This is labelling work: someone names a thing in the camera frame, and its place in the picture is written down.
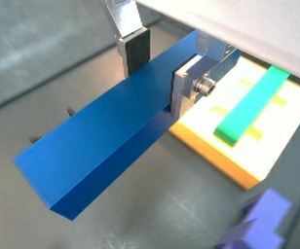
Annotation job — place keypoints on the blue bar block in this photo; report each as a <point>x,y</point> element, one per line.
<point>73,162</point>

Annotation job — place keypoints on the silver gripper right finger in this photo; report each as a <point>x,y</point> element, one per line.
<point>198,74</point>

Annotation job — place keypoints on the purple stepped block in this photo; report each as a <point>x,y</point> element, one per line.
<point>255,232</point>

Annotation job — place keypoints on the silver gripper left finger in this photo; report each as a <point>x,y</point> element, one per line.
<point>131,34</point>

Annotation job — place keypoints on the yellow board with slots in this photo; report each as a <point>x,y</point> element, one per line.
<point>247,161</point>

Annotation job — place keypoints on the green bar block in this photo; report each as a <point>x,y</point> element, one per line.
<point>250,106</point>

